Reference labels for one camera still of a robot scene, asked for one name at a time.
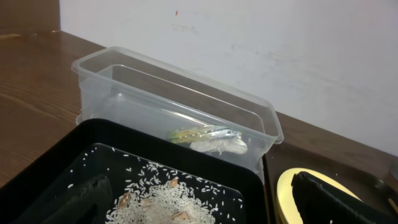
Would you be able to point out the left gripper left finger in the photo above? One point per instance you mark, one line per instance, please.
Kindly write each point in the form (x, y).
(87, 203)

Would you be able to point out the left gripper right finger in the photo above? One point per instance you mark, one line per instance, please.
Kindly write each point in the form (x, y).
(319, 202)

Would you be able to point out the rice food waste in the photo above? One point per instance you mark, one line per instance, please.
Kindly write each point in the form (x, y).
(149, 192)

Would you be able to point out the wooden chopstick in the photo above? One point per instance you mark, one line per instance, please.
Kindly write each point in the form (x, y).
(393, 205)

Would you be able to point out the white tissue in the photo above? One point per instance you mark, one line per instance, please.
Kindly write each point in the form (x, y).
(233, 145)

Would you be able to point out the green snack wrapper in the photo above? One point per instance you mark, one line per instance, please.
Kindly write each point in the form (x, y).
(205, 133)

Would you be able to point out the yellow round plate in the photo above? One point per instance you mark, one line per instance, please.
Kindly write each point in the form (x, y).
(287, 208)

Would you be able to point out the black plastic tray bin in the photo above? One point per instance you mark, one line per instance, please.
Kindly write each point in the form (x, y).
(46, 178)

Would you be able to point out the clear plastic bin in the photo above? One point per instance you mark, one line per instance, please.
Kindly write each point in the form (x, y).
(155, 98)

